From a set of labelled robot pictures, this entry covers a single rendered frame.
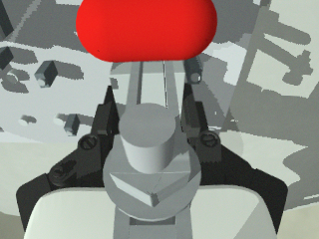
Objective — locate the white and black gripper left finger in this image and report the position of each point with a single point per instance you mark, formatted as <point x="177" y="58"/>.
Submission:
<point x="85" y="163"/>

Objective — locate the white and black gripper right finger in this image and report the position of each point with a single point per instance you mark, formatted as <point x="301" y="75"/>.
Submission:
<point x="218" y="163"/>

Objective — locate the grey fixture plate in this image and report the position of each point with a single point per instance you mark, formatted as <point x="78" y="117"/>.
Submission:
<point x="45" y="30"/>

